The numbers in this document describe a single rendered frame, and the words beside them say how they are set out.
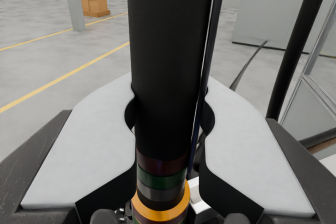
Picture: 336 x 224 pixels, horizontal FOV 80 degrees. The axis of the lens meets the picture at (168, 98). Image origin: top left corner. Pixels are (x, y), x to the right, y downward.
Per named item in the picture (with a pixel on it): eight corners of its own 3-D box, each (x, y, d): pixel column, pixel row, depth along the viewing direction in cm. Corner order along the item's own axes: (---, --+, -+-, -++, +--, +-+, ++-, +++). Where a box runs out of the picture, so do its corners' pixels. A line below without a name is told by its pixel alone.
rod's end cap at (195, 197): (198, 191, 20) (200, 178, 18) (210, 210, 18) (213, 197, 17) (179, 199, 19) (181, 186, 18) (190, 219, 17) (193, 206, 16)
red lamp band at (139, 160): (174, 129, 15) (175, 116, 14) (199, 164, 12) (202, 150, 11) (128, 142, 13) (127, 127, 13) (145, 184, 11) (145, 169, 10)
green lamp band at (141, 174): (173, 142, 15) (174, 130, 15) (196, 178, 13) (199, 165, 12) (129, 155, 14) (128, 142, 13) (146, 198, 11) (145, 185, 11)
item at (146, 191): (172, 154, 16) (173, 143, 15) (194, 190, 13) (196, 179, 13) (130, 168, 15) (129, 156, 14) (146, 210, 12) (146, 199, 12)
